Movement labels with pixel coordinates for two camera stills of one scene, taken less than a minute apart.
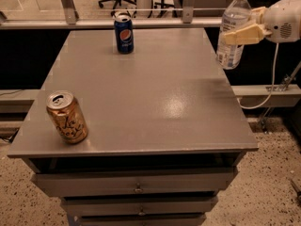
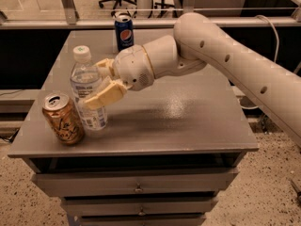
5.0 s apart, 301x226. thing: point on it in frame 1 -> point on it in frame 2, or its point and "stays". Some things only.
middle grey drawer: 133,204 stays
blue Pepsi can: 124,34 stays
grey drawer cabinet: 166,134 stays
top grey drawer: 71,184 stays
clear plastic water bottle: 238,14 -> 84,77
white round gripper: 279,20 -> 132,67
